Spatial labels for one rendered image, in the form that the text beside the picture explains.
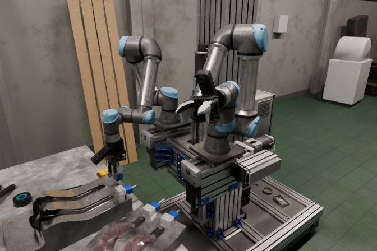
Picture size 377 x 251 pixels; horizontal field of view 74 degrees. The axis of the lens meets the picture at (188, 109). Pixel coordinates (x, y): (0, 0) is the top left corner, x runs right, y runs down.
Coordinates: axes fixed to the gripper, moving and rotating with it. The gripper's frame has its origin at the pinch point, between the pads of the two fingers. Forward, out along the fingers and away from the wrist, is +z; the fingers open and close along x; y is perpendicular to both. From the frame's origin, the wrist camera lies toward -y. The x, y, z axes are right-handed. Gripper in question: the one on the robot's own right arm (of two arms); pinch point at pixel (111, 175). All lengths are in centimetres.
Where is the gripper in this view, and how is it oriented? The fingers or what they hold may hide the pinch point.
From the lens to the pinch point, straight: 141.4
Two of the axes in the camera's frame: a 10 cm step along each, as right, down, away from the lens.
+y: 7.7, -2.0, 6.1
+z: -0.2, 9.4, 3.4
